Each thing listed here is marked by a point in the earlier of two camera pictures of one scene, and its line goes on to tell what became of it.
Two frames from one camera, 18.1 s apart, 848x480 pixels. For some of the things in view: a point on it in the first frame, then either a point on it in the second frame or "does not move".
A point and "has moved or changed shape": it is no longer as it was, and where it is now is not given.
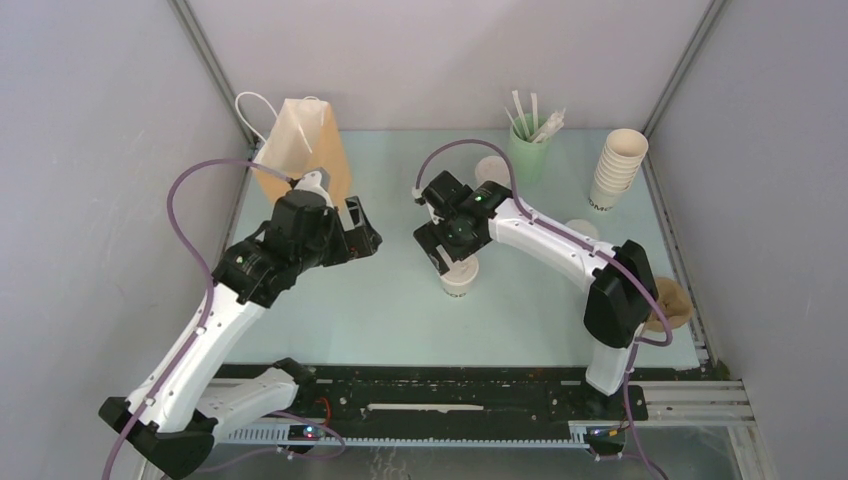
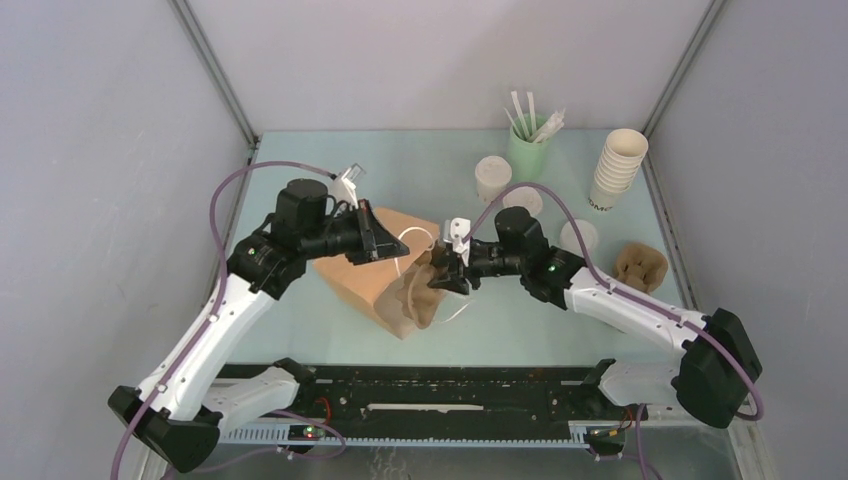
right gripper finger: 430,244 to 455,282
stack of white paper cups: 621,156 does not move
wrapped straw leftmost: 519,108 does not move
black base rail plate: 462,395 does not move
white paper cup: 457,290 has moved or changed shape
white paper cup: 492,168 does not move
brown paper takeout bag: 304,137 to 372,285
